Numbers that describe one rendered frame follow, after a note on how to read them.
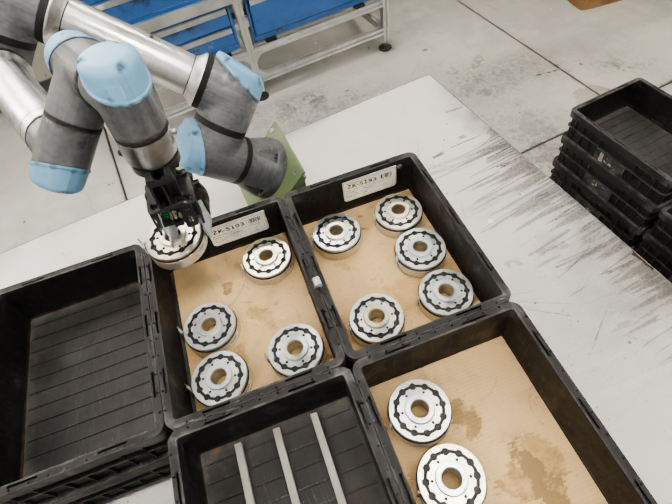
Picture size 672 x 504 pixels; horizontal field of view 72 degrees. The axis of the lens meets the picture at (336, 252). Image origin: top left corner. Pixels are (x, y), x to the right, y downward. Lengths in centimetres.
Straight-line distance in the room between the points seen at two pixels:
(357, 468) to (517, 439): 26
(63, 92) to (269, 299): 50
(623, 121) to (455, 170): 77
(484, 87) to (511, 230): 170
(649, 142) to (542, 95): 104
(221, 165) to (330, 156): 41
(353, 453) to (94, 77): 65
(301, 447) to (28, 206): 231
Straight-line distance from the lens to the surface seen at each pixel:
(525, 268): 116
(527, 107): 272
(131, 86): 63
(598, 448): 80
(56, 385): 107
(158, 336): 88
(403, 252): 95
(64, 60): 74
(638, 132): 191
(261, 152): 113
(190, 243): 86
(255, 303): 96
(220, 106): 105
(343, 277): 96
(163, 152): 69
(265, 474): 85
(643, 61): 321
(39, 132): 78
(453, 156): 137
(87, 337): 108
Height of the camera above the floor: 164
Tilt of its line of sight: 54 degrees down
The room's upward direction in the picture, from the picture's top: 11 degrees counter-clockwise
